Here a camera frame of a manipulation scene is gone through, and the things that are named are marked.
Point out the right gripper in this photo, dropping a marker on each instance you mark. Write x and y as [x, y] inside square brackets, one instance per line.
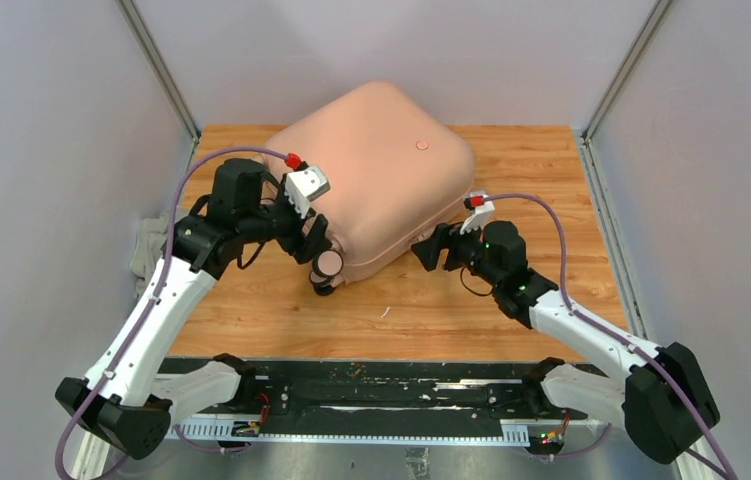
[444, 237]

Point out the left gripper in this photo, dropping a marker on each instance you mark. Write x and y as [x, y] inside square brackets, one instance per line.
[305, 249]

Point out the pink suitcase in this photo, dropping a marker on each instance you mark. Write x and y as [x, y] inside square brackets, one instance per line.
[394, 171]

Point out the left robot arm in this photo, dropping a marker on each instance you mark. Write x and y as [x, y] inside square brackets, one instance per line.
[163, 318]

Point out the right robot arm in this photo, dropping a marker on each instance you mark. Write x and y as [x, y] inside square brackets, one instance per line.
[657, 395]

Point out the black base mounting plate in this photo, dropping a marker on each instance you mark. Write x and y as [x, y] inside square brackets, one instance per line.
[380, 399]

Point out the grey cloth garment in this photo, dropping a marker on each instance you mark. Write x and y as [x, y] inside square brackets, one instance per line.
[148, 249]

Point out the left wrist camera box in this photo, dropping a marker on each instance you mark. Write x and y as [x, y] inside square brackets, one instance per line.
[302, 188]

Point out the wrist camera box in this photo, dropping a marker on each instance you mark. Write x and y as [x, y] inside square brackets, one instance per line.
[302, 188]
[479, 209]

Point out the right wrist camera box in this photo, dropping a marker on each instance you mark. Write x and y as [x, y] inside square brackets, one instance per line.
[479, 209]

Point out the aluminium frame rails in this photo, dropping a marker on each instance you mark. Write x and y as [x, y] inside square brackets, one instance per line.
[248, 429]

